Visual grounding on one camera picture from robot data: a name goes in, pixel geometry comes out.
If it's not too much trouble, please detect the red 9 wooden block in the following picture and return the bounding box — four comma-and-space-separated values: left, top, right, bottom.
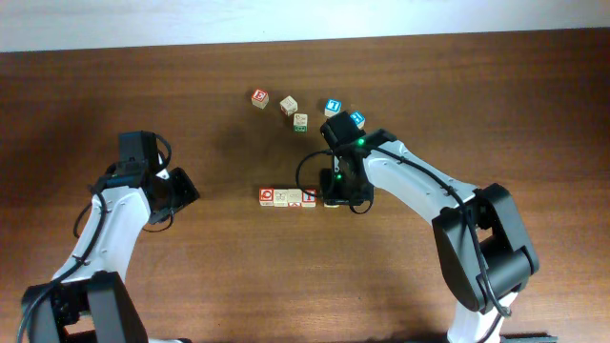
279, 95, 298, 116

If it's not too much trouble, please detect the red I wooden block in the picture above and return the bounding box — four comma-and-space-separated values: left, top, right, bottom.
301, 189, 316, 208

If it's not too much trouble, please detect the blue H wooden block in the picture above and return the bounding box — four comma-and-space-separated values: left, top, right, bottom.
350, 111, 366, 130

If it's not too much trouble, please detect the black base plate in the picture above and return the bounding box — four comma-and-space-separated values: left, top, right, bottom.
499, 334, 559, 343

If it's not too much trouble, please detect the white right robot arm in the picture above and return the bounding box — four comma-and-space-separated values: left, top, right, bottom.
329, 136, 539, 342

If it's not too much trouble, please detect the blue L wooden block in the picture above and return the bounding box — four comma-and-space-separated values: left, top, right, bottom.
324, 99, 342, 117

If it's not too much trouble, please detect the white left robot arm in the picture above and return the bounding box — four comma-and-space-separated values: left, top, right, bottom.
16, 168, 199, 342

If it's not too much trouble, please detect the green bordered wooden block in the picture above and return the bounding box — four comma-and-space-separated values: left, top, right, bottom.
293, 113, 308, 132

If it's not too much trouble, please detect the red circle wooden block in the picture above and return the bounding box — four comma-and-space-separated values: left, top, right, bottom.
258, 188, 275, 207

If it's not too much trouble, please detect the red bordered wooden block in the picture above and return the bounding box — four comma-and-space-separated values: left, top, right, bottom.
287, 189, 302, 207

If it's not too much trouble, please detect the red E wooden block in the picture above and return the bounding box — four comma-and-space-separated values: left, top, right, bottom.
251, 89, 270, 110

